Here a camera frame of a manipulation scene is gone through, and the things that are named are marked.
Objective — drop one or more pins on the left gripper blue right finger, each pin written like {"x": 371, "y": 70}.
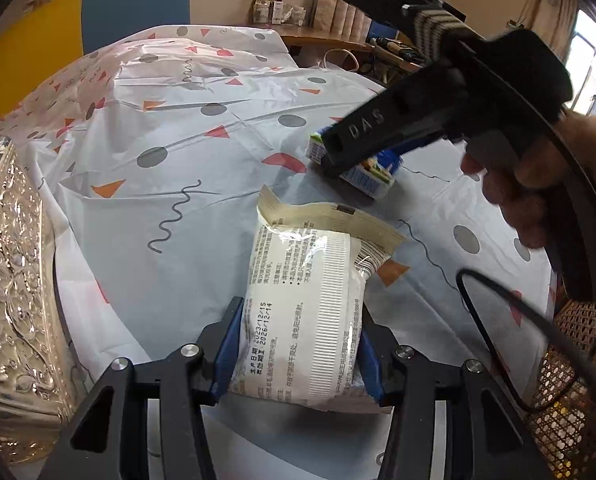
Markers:
{"x": 369, "y": 366}

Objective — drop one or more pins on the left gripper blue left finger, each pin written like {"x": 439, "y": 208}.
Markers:
{"x": 227, "y": 356}

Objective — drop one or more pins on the blue Tempo tissue pack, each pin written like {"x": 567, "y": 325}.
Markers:
{"x": 374, "y": 176}

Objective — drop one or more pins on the person right hand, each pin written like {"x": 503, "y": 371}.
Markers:
{"x": 542, "y": 166}

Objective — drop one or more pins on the gold embossed tissue box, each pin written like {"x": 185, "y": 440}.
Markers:
{"x": 39, "y": 386}

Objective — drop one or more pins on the wooden side table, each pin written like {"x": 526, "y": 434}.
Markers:
{"x": 307, "y": 45}

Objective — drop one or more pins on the patterned plastic tablecloth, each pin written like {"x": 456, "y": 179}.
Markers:
{"x": 149, "y": 156}

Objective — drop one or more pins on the packets on side table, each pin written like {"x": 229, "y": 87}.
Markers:
{"x": 276, "y": 12}

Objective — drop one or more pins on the grey yellow blue sofa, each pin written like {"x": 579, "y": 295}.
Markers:
{"x": 48, "y": 39}

